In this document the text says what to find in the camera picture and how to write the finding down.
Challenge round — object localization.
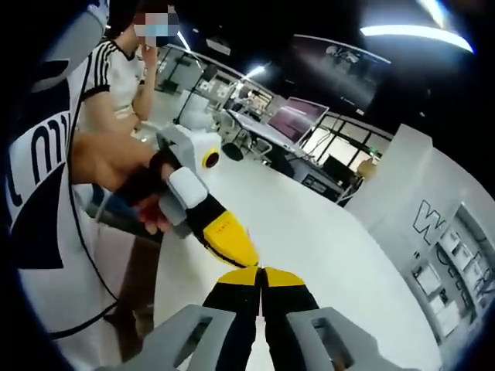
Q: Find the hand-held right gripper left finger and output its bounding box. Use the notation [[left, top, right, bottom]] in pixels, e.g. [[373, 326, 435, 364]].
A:
[[94, 266, 261, 371]]

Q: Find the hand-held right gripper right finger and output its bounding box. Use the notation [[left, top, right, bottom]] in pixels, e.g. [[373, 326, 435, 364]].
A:
[[261, 267, 390, 371]]

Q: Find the person's left hand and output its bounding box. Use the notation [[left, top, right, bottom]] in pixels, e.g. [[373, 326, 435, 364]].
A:
[[131, 192, 176, 237]]

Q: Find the black round stool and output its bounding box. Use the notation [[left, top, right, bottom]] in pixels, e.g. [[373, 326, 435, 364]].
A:
[[222, 141, 245, 160]]

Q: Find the white desk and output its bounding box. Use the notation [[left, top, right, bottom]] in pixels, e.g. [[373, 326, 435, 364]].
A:
[[225, 107, 311, 160]]

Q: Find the grey-blue padded object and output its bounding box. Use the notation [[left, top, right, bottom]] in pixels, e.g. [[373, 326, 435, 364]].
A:
[[85, 184, 166, 243]]

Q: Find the black-panel desk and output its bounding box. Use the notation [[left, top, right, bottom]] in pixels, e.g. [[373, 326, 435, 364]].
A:
[[299, 168, 351, 196]]

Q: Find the purple-screen monitor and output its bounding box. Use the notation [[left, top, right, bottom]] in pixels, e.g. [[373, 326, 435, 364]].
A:
[[268, 95, 331, 147]]

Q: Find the black box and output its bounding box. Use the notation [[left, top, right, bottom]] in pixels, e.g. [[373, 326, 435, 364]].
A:
[[322, 153, 352, 179]]

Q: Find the yellow round object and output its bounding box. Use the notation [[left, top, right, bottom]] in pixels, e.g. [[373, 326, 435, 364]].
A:
[[357, 157, 379, 179]]

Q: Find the person's white printed shirt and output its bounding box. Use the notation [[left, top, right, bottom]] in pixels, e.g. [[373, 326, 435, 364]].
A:
[[6, 57, 119, 341]]

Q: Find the dark hanging screen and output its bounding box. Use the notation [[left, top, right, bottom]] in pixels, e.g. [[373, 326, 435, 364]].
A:
[[288, 33, 392, 114]]

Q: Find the grey worn device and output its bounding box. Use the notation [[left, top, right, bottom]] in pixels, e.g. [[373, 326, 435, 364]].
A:
[[36, 0, 110, 92]]

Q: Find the ceiling light strip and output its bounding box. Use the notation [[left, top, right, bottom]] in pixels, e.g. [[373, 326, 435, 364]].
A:
[[358, 24, 476, 54]]

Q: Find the black cable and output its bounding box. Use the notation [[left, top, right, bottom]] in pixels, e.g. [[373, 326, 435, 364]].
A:
[[48, 90, 119, 340]]

